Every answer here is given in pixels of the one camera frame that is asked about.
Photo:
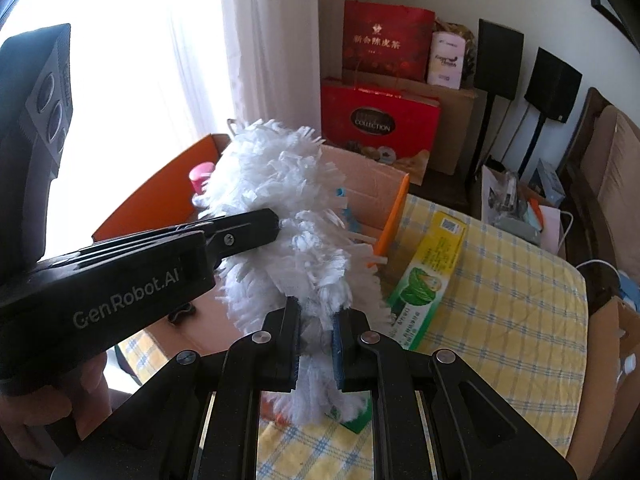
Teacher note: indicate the light blue box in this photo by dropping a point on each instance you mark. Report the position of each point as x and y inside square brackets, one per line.
[547, 180]

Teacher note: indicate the black speaker on stand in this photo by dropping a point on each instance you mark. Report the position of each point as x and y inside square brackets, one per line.
[499, 60]
[552, 85]

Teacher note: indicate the clear bottle with pink cap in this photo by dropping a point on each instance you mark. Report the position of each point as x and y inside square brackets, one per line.
[201, 175]

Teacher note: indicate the dark framed picture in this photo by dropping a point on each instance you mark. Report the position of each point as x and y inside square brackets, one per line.
[617, 2]

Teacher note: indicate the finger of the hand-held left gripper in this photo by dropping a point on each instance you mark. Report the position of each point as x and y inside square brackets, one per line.
[245, 232]

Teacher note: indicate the clear plastic bag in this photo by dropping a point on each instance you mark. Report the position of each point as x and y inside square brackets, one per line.
[505, 195]

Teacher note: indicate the orange cardboard box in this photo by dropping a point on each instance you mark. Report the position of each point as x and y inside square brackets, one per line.
[150, 200]

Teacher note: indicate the black cross-shaped knob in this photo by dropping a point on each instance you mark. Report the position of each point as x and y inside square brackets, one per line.
[181, 316]

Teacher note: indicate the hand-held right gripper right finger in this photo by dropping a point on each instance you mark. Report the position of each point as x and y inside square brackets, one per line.
[339, 355]

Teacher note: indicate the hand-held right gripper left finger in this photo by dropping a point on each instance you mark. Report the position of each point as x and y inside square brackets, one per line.
[295, 350]

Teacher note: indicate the person's left hand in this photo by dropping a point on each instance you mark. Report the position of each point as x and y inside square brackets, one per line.
[87, 390]

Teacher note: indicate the gold patterned gift bag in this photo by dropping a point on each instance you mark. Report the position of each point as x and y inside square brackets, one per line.
[467, 45]

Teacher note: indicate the large open brown cardboard box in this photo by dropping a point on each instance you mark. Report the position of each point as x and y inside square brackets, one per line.
[607, 340]

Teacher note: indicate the white curtain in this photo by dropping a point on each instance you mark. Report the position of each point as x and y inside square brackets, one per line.
[260, 35]

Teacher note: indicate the small orange item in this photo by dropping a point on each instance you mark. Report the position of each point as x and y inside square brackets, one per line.
[535, 210]

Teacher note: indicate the pale pink paper sheet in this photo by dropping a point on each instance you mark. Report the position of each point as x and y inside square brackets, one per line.
[551, 230]

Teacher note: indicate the yellow plaid tablecloth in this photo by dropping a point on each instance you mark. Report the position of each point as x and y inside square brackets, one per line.
[500, 335]

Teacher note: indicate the red gift bag gold print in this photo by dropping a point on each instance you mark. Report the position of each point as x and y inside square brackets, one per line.
[385, 40]

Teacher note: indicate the wooden sofa with beige cushions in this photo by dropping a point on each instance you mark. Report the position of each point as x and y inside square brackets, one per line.
[615, 175]

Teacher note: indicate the green toothpaste box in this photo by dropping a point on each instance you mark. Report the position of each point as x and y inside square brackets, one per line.
[430, 260]

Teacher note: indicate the white fluffy duster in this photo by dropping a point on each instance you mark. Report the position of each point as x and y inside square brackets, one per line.
[280, 185]

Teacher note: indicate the red chocolate gift bag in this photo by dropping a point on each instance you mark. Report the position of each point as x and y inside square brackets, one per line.
[380, 120]

